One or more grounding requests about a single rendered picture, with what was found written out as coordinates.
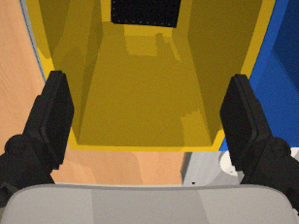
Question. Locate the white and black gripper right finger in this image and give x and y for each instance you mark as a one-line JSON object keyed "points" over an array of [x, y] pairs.
{"points": [[265, 160]]}

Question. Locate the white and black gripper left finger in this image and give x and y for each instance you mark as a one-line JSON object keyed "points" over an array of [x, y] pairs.
{"points": [[30, 157]]}

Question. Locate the blue bin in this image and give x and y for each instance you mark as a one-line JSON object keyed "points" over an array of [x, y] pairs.
{"points": [[277, 89]]}

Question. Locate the yellow open bin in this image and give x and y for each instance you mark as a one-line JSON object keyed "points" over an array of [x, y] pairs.
{"points": [[148, 88]]}

